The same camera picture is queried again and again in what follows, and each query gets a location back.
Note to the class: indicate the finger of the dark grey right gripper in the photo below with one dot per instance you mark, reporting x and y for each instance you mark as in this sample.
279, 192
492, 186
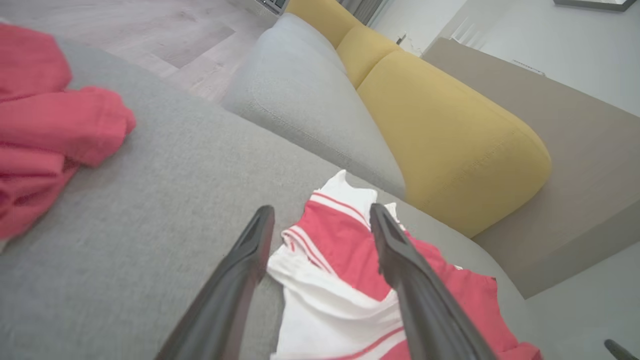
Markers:
622, 351

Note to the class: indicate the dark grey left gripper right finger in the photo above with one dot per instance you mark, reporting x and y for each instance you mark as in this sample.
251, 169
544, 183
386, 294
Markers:
430, 310

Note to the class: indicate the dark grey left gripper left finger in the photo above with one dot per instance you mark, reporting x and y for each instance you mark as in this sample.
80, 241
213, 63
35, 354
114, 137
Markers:
225, 300

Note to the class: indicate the red shorts with white band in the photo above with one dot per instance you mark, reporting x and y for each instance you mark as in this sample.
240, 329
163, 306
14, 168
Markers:
45, 125

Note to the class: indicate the red and white striped shirt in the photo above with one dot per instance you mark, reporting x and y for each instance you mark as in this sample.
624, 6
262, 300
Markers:
335, 280

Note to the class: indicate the grey fabric sofa seat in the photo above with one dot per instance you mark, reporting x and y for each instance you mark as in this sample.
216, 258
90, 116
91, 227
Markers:
150, 225

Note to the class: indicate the large yellow sofa cushion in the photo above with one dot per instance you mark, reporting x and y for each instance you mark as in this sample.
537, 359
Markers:
450, 140

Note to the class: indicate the grey fabric sofa cushion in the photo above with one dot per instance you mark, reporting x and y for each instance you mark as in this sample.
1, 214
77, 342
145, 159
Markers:
310, 100

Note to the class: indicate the grey curtain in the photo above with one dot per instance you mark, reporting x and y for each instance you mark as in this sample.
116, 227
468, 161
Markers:
365, 9

